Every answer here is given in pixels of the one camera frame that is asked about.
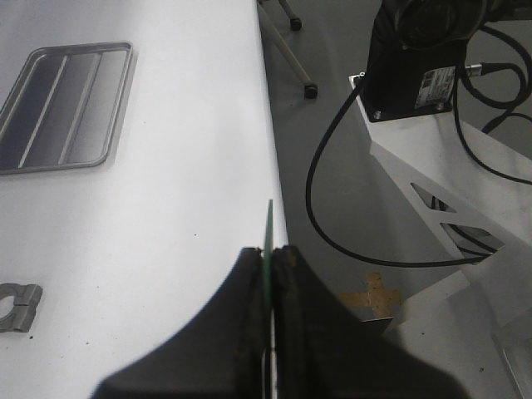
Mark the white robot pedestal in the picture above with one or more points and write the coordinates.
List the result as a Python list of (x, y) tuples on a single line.
[(476, 323)]

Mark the tripod leg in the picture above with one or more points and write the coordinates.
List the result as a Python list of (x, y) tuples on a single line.
[(310, 88)]

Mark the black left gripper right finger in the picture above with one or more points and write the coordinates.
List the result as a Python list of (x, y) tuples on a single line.
[(324, 351)]

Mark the metal tray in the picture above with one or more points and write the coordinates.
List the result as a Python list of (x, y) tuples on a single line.
[(64, 108)]

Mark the green perfboard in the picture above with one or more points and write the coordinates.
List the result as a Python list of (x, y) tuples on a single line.
[(269, 354)]

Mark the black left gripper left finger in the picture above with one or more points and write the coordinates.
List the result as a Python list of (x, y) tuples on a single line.
[(218, 354)]

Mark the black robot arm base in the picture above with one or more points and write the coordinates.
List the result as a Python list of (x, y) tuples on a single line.
[(415, 47)]

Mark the grey metal clamp block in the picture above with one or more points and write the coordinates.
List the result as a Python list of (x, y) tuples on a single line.
[(25, 301)]

